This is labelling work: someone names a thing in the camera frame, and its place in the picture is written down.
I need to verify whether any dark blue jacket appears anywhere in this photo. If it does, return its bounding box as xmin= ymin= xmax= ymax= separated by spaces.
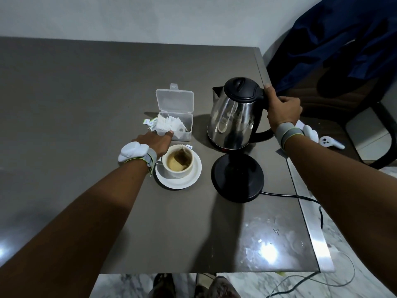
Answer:
xmin=266 ymin=0 xmax=397 ymax=94

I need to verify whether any person's left sandalled foot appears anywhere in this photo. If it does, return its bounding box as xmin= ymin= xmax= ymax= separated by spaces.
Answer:
xmin=150 ymin=273 xmax=176 ymax=298

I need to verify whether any person's right hand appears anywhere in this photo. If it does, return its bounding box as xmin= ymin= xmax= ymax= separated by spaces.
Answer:
xmin=263 ymin=83 xmax=304 ymax=133

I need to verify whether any person's left hand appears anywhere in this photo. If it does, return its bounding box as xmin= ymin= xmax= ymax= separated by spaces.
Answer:
xmin=132 ymin=130 xmax=175 ymax=159

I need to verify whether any white wrist tracker grey strap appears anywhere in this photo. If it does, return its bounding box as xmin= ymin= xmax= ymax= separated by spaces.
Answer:
xmin=274 ymin=122 xmax=320 ymax=151
xmin=117 ymin=141 xmax=158 ymax=177

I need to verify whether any brown wet tea bag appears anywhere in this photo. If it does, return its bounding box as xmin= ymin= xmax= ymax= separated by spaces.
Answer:
xmin=173 ymin=145 xmax=194 ymax=171

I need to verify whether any black kettle power cable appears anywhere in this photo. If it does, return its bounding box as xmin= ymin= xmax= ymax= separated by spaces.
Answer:
xmin=260 ymin=190 xmax=325 ymax=230

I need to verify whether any clear plastic tea bag box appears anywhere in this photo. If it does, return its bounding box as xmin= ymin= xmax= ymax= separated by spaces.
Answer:
xmin=155 ymin=83 xmax=195 ymax=142

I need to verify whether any white saucer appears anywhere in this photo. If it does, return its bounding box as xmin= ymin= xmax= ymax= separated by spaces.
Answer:
xmin=155 ymin=150 xmax=203 ymax=190

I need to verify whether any steel electric kettle black lid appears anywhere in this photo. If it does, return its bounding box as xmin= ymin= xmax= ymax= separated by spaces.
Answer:
xmin=207 ymin=77 xmax=275 ymax=152

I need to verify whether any person's right sandalled foot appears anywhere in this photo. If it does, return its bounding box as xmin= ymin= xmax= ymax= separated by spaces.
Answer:
xmin=198 ymin=275 xmax=242 ymax=298

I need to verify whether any white ceramic cup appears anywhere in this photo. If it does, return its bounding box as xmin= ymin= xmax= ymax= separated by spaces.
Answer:
xmin=156 ymin=144 xmax=194 ymax=180

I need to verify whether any person's right forearm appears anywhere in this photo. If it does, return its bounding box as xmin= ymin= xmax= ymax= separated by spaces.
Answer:
xmin=284 ymin=135 xmax=397 ymax=295

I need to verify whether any person's left forearm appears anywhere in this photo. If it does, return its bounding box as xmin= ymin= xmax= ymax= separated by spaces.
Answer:
xmin=0 ymin=158 xmax=149 ymax=298

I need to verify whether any dark floor cable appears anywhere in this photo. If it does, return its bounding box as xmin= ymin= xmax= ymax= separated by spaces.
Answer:
xmin=266 ymin=271 xmax=320 ymax=298

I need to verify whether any brown office chair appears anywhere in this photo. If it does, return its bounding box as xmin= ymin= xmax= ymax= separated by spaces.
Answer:
xmin=266 ymin=0 xmax=397 ymax=171

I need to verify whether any thin white cable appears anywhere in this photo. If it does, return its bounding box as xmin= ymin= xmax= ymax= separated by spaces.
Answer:
xmin=279 ymin=250 xmax=356 ymax=289

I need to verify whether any person's sandalled foot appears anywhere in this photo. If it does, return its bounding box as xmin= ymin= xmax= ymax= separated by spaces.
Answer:
xmin=198 ymin=275 xmax=242 ymax=298
xmin=150 ymin=273 xmax=176 ymax=298

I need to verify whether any black kettle base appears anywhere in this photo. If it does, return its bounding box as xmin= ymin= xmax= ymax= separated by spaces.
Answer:
xmin=210 ymin=151 xmax=265 ymax=204

